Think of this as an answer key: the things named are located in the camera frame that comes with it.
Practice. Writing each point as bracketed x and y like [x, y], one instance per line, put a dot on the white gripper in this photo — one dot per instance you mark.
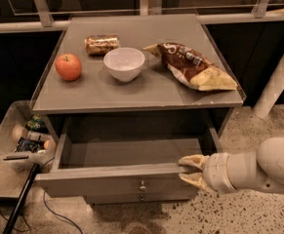
[216, 172]

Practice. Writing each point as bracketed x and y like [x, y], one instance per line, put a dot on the grey top drawer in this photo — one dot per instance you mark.
[113, 154]

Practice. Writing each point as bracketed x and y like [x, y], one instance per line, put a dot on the grey drawer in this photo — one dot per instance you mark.
[113, 154]
[134, 198]

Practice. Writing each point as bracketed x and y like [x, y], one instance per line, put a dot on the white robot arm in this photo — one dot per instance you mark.
[261, 170]

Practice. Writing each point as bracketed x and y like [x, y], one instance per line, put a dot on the grey middle drawer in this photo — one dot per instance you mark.
[134, 198]

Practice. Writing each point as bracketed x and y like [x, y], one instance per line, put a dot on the grey three-drawer cabinet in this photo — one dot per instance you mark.
[154, 90]

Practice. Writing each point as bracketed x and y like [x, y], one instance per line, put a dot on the brown chip bag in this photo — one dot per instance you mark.
[191, 68]

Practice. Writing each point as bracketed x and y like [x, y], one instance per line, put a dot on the white bowl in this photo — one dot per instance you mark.
[124, 64]

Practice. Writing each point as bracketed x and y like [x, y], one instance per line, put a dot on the gold soda can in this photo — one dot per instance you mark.
[98, 45]

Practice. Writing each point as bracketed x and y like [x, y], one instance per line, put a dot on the red apple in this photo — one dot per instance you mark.
[68, 66]

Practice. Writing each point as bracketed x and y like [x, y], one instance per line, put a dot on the green snack bag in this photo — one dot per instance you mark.
[36, 124]

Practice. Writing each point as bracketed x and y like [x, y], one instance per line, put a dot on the white bottle in bin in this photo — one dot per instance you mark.
[20, 131]

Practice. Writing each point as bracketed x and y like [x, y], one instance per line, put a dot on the dark blue snack packet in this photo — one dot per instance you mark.
[28, 145]

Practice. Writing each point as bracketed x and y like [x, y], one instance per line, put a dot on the clear plastic bin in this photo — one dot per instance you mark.
[18, 114]

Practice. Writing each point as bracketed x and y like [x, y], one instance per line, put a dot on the black pole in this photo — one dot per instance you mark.
[21, 199]

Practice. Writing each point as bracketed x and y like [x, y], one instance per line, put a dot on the metal railing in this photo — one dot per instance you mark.
[34, 15]

